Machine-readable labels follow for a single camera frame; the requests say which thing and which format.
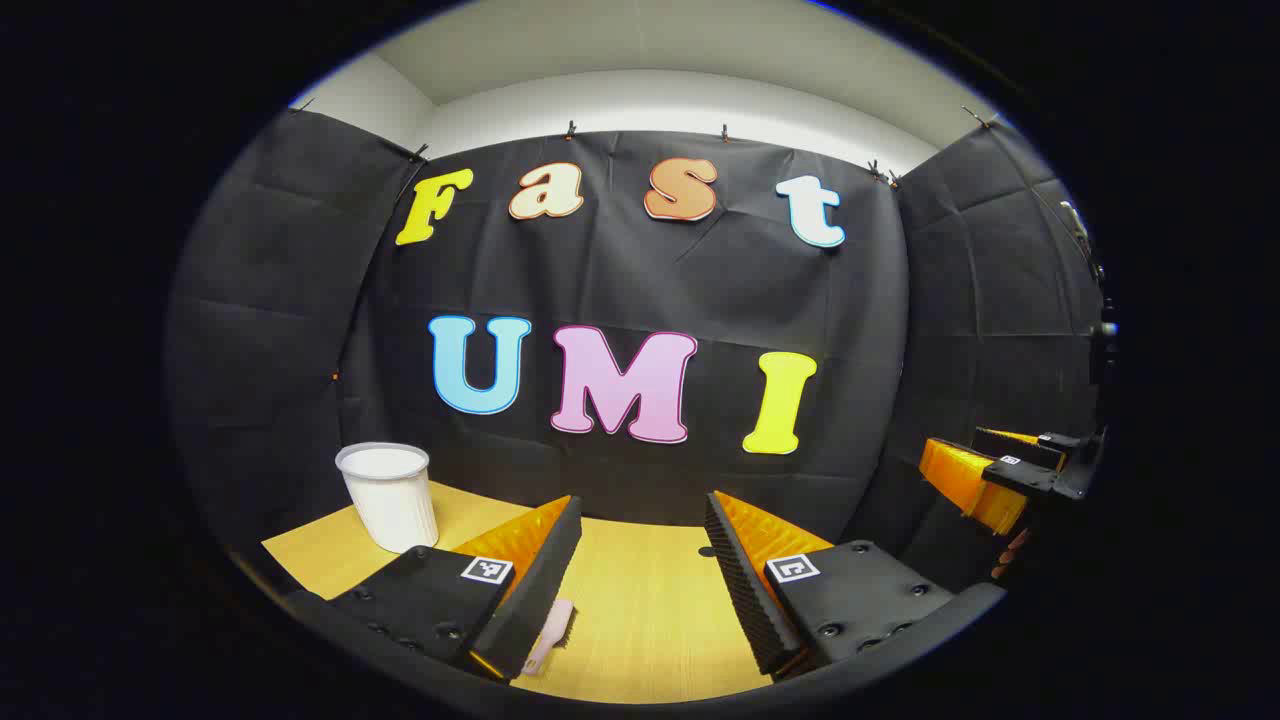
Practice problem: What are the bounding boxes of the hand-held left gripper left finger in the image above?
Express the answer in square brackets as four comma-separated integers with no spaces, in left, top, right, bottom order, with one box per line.
[285,494,584,683]

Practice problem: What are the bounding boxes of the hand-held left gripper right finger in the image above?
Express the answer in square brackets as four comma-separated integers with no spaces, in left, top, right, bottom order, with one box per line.
[703,489,959,681]

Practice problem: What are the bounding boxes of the small pink broom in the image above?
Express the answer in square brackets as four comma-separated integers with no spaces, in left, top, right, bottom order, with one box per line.
[520,598,576,676]

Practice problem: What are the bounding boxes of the white ribbed garbage bin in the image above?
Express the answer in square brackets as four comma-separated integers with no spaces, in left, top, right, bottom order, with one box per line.
[335,442,441,554]

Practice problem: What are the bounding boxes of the wooden desktop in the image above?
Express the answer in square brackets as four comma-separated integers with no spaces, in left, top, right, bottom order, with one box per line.
[262,480,851,704]

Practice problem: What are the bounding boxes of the row of black cloth clips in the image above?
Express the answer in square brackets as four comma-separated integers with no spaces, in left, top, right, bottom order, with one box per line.
[295,98,1001,191]

